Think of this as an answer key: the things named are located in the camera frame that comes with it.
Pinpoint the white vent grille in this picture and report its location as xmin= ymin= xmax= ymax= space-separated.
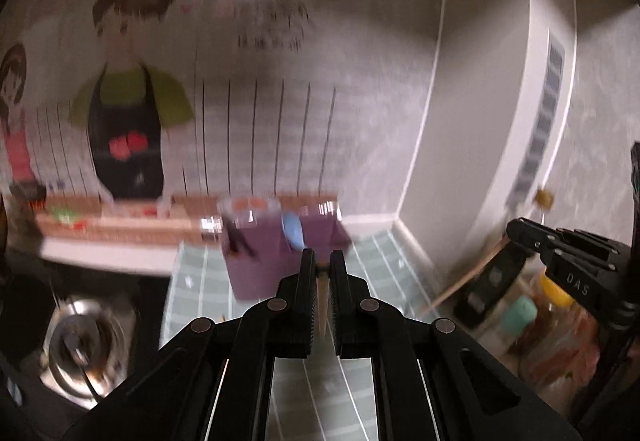
xmin=515 ymin=33 xmax=566 ymax=206

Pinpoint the cartoon wall poster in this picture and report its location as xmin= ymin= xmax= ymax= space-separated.
xmin=0 ymin=0 xmax=361 ymax=222

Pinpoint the black gas stove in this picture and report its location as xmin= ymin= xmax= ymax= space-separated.
xmin=0 ymin=266 xmax=171 ymax=422

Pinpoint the dark soy sauce bottle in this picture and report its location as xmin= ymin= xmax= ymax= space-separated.
xmin=452 ymin=188 xmax=553 ymax=329

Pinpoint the short black spoon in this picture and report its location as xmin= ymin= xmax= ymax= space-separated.
xmin=222 ymin=216 xmax=257 ymax=258

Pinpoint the wooden chopstick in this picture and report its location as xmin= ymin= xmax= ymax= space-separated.
xmin=316 ymin=266 xmax=332 ymax=339
xmin=417 ymin=241 xmax=508 ymax=317

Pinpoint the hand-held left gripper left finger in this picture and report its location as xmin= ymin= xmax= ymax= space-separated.
xmin=65 ymin=249 xmax=318 ymax=441

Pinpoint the yellow-lidded chili jar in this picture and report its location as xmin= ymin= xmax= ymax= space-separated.
xmin=520 ymin=271 xmax=581 ymax=357

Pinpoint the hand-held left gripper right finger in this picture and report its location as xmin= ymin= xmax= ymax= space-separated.
xmin=329 ymin=249 xmax=583 ymax=441

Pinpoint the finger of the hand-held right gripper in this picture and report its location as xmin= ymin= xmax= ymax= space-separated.
xmin=505 ymin=220 xmax=558 ymax=256
xmin=517 ymin=217 xmax=632 ymax=249

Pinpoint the teal-lidded salt shaker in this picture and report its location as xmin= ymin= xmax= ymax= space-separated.
xmin=500 ymin=296 xmax=538 ymax=338

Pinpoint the blue spoon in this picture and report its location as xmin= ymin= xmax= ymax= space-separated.
xmin=281 ymin=212 xmax=307 ymax=252

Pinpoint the green checked tablecloth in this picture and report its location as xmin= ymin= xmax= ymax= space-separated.
xmin=160 ymin=228 xmax=451 ymax=441

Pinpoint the orange-capped plastic chili bottle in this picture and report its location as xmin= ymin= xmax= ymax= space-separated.
xmin=520 ymin=306 xmax=606 ymax=387

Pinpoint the purple utensil container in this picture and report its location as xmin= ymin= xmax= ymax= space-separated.
xmin=220 ymin=198 xmax=353 ymax=302

